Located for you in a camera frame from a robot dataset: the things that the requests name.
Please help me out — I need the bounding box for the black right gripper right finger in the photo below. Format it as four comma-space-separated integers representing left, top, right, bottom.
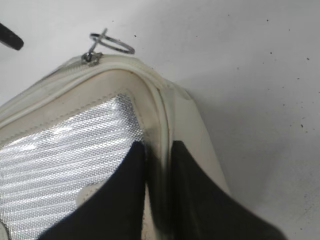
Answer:
171, 141, 284, 240

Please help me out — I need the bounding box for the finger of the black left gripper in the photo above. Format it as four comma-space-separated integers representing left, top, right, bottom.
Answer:
0, 23, 24, 51

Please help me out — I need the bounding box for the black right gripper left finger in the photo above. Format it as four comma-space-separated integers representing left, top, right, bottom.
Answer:
41, 141, 145, 240

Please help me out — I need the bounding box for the silver zipper pull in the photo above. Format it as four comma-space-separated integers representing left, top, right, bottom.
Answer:
81, 28, 136, 66

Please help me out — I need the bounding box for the cream zippered lunch bag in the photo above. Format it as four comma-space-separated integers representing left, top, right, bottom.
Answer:
0, 54, 229, 240

